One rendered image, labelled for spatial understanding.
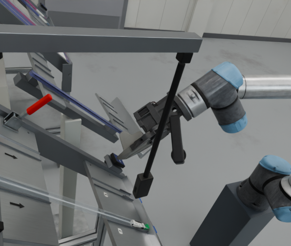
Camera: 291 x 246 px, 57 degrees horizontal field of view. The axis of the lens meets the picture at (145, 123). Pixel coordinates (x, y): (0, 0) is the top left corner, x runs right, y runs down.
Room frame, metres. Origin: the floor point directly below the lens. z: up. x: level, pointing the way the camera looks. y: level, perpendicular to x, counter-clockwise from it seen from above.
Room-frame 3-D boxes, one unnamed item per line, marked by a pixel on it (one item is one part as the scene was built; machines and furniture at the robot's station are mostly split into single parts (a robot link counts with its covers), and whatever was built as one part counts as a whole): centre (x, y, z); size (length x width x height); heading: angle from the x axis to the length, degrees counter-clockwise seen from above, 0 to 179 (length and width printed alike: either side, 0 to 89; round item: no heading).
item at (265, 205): (0.84, -0.55, 0.60); 0.15 x 0.15 x 0.10
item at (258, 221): (0.84, -0.55, 0.28); 0.18 x 0.18 x 0.55; 31
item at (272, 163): (0.83, -0.56, 0.72); 0.13 x 0.12 x 0.14; 12
